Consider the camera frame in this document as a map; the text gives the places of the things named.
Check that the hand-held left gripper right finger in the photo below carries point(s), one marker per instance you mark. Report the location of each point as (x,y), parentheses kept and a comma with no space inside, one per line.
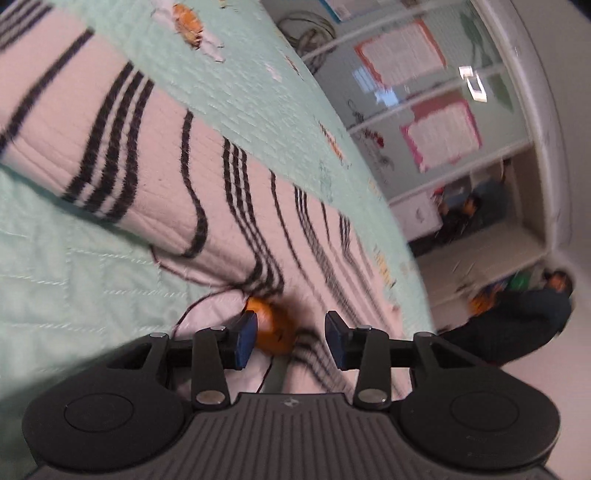
(336,341)

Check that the mint bee-print quilted bedspread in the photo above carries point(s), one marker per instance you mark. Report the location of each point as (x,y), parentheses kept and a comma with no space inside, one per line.
(69,277)

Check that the blue-bordered poster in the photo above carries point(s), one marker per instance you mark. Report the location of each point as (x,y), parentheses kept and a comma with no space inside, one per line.
(351,9)

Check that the pink-bordered poster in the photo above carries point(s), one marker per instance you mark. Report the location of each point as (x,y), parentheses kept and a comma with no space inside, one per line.
(443,131)

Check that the orange packets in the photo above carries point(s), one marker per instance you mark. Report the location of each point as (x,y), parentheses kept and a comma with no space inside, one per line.
(485,300)

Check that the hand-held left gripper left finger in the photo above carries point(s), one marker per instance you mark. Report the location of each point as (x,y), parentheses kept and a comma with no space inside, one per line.
(247,341)

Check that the sliding-door wardrobe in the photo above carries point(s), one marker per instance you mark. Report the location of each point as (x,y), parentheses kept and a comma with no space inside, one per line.
(461,60)

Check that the white drawer cabinet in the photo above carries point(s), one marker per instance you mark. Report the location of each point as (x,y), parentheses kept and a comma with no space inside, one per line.
(418,214)

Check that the green bag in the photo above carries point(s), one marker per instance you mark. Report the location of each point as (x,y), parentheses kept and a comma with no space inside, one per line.
(519,280)

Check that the white black-striped knit sweater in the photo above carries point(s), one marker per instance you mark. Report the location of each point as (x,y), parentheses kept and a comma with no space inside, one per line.
(152,161)

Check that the white door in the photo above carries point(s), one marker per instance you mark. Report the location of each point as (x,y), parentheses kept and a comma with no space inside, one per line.
(485,258)

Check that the red-bordered poster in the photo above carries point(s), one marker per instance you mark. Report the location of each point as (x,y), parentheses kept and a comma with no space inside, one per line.
(401,53)

